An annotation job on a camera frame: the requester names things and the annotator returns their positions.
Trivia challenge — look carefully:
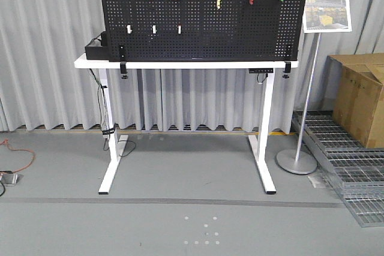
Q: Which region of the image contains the right black clamp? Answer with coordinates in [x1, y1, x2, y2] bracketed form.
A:
[283, 44, 292, 79]

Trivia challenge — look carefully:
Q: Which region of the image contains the silver sign stand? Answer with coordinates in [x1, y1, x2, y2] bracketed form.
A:
[276, 0, 352, 175]

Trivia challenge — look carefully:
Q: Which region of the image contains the black box on desk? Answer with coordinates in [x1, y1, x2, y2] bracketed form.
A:
[85, 31, 109, 60]

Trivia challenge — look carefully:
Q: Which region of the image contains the orange cable on floor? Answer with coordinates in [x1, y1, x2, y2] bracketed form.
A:
[0, 138, 36, 174]

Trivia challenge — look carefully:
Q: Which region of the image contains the metal floor grating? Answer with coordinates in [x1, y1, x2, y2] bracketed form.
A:
[303, 112, 383, 228]

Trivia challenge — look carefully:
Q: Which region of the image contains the cable bundle on desk leg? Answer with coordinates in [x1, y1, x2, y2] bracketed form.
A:
[88, 68, 136, 158]

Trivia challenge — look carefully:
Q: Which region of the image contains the white standing desk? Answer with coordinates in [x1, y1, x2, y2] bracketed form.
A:
[74, 53, 299, 195]

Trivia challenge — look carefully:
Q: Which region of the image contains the grey curtain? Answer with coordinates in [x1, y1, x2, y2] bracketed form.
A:
[1, 0, 383, 131]

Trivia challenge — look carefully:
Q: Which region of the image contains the black clamp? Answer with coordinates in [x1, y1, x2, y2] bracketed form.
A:
[119, 45, 128, 79]
[283, 44, 292, 79]

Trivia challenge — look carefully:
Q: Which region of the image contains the black desk control box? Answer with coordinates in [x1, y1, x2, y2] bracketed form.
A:
[248, 68, 274, 74]

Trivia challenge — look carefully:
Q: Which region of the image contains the yellow toggle switch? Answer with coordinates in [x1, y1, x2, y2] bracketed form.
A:
[216, 0, 221, 10]

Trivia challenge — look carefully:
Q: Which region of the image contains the left black clamp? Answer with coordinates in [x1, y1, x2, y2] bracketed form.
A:
[119, 45, 128, 79]

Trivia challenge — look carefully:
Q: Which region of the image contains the grey foot pedal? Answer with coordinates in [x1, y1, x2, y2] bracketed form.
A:
[1, 173, 23, 188]

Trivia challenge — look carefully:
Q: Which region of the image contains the cardboard box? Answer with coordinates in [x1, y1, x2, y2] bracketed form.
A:
[329, 53, 383, 148]

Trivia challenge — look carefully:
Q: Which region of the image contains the black perforated pegboard panel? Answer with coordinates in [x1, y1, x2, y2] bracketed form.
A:
[101, 0, 305, 62]

